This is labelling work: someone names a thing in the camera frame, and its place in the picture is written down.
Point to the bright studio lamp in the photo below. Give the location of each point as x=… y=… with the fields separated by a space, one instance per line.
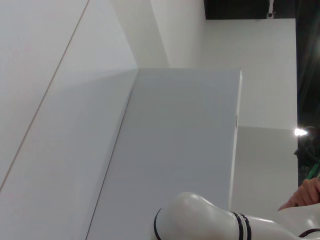
x=299 y=132

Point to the bare person hand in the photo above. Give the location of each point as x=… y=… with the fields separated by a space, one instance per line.
x=307 y=193

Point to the green rod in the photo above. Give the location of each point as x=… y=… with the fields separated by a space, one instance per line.
x=314 y=172

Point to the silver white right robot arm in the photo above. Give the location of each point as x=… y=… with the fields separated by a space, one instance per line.
x=200 y=217

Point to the white background stand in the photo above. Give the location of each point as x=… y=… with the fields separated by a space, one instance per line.
x=270 y=8

